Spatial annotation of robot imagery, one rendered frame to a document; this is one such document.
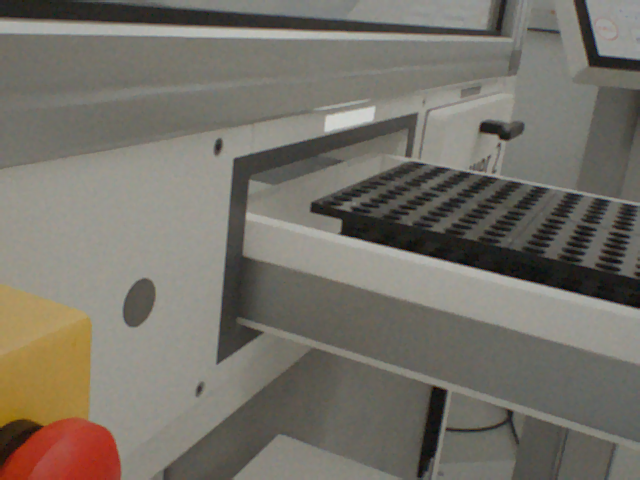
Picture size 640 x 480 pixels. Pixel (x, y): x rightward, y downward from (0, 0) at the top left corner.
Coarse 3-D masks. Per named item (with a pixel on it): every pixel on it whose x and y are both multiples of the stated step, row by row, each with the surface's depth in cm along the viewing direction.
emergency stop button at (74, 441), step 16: (48, 432) 19; (64, 432) 19; (80, 432) 20; (96, 432) 20; (32, 448) 19; (48, 448) 19; (64, 448) 19; (80, 448) 19; (96, 448) 20; (112, 448) 21; (16, 464) 19; (32, 464) 19; (48, 464) 19; (64, 464) 19; (80, 464) 19; (96, 464) 20; (112, 464) 21
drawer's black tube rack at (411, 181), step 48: (336, 192) 45; (384, 192) 47; (432, 192) 48; (480, 192) 50; (528, 192) 52; (384, 240) 47; (432, 240) 40; (480, 240) 40; (528, 240) 40; (576, 240) 42; (624, 240) 42; (576, 288) 43; (624, 288) 43
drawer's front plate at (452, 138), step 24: (504, 96) 86; (432, 120) 65; (456, 120) 68; (480, 120) 76; (504, 120) 87; (432, 144) 65; (456, 144) 70; (480, 144) 79; (504, 144) 91; (480, 168) 82
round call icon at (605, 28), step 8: (592, 16) 114; (600, 16) 115; (600, 24) 114; (608, 24) 114; (616, 24) 115; (600, 32) 113; (608, 32) 114; (616, 32) 114; (608, 40) 113; (616, 40) 114
